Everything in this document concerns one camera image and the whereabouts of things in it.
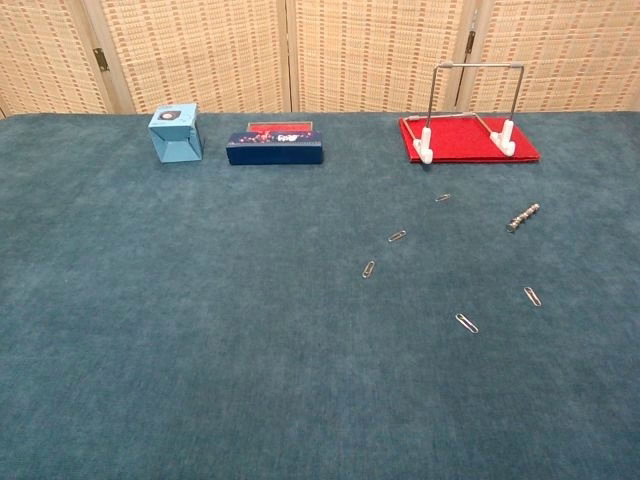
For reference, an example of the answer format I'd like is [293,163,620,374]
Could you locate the silver magnetic bead chain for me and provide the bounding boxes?
[505,202,543,235]

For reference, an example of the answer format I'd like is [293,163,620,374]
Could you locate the dark blue printed box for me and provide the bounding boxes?
[225,130,327,166]

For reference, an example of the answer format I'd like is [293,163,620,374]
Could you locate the teal felt table cloth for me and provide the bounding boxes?
[0,112,640,480]

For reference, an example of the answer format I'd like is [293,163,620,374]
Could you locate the red lined open box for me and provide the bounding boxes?
[246,119,315,135]

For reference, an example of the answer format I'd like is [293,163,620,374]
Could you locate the red felt mat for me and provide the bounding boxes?
[398,115,542,164]

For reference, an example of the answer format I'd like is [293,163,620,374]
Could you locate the light blue cardboard box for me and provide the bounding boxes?
[148,102,205,164]

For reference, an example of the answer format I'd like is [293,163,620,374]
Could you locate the woven bamboo folding screen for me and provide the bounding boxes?
[0,0,640,119]

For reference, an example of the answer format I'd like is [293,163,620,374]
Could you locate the metal wire stand white feet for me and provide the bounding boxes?
[405,59,526,165]

